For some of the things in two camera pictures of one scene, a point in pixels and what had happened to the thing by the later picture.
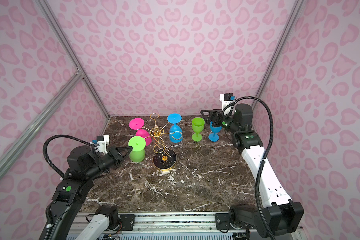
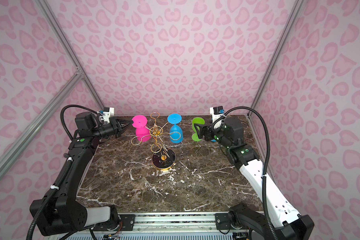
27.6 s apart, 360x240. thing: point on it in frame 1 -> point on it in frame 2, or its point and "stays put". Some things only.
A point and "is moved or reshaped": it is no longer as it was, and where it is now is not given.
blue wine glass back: [175, 132] stays put
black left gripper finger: [124, 150] -> [123, 121]
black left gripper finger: [123, 159] -> [129, 122]
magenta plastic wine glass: [137, 124] is moved or reshaped
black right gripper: [219, 115] -> [209, 129]
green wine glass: [197, 124] stays put
